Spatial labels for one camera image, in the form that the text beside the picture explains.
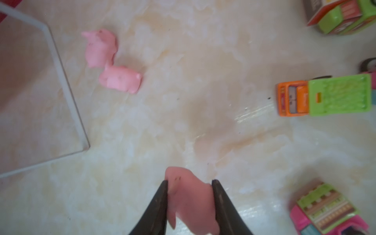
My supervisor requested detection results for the green orange toy truck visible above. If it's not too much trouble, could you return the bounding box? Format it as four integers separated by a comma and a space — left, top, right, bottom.
277, 73, 373, 117

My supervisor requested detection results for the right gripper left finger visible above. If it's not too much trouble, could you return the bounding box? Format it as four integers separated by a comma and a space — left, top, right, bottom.
129, 180, 168, 235

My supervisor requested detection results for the pink toy pig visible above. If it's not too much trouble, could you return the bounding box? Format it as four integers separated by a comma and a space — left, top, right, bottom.
164, 166, 220, 235
99, 66, 143, 94
81, 29, 118, 68

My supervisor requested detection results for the brown toy block car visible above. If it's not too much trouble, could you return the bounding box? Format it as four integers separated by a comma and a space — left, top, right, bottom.
302, 0, 376, 35

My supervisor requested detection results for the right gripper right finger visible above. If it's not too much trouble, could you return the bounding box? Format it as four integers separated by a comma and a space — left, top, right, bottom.
211, 179, 253, 235

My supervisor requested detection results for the two-tier wooden shelf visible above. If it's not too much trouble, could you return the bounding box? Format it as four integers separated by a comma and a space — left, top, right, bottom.
1, 1, 90, 178

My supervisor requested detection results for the pink green toy car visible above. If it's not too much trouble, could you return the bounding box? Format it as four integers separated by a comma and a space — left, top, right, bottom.
290, 181, 370, 235

